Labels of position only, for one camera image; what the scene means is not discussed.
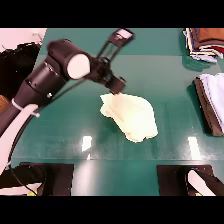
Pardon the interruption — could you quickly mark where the heap of black clothes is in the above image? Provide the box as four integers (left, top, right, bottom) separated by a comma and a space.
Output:
0, 42, 42, 102

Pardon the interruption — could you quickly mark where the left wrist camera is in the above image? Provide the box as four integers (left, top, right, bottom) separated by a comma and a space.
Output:
96, 28, 136, 65

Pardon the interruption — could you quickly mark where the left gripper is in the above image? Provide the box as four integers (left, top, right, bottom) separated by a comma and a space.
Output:
90, 57, 128, 96

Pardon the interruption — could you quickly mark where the stack of folded clothes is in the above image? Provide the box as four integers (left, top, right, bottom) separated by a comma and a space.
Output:
182, 27, 224, 65

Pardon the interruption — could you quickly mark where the black cable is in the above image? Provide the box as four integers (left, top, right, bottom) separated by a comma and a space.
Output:
4, 78, 87, 168

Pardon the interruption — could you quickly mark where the white folded garment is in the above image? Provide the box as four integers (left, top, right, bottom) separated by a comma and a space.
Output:
199, 72, 224, 134

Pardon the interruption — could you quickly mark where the cream T-shirt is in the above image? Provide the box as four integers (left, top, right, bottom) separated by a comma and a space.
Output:
99, 92, 160, 144

